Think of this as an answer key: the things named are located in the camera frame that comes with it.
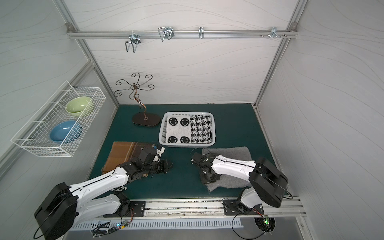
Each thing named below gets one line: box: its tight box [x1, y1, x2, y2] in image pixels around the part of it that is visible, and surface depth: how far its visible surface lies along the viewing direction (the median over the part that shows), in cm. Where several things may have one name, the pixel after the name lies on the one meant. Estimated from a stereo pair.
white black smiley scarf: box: [166, 115, 213, 144], surface depth 97 cm
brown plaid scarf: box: [101, 141, 153, 174], surface depth 93 cm
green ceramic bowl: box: [65, 96, 93, 117], surface depth 73 cm
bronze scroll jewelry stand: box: [114, 72, 161, 127], surface depth 92 cm
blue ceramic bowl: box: [50, 120, 83, 144], surface depth 65 cm
